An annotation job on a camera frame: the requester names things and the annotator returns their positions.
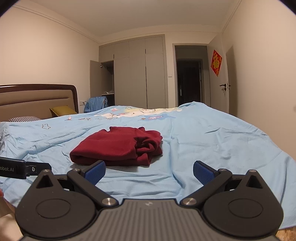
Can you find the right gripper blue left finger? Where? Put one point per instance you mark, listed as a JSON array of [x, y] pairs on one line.
[[85, 180]]

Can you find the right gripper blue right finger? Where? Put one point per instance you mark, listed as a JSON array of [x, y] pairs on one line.
[[213, 181]]

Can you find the dark red knit sweater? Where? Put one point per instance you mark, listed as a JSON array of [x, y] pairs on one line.
[[120, 146]]

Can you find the blue clothes pile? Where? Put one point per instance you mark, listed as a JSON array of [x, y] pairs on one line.
[[95, 103]]

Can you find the white bedroom door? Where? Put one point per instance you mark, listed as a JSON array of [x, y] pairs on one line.
[[218, 99]]

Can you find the checkered pillow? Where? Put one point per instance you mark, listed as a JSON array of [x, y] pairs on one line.
[[24, 119]]

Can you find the brown padded headboard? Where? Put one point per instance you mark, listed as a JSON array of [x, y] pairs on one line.
[[36, 100]]

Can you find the mustard yellow pillow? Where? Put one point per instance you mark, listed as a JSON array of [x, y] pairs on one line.
[[62, 111]]

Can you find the grey built-in wardrobe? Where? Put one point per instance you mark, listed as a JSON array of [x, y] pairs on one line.
[[132, 72]]

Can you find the red fu door decoration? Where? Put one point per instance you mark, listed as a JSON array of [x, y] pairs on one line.
[[216, 62]]

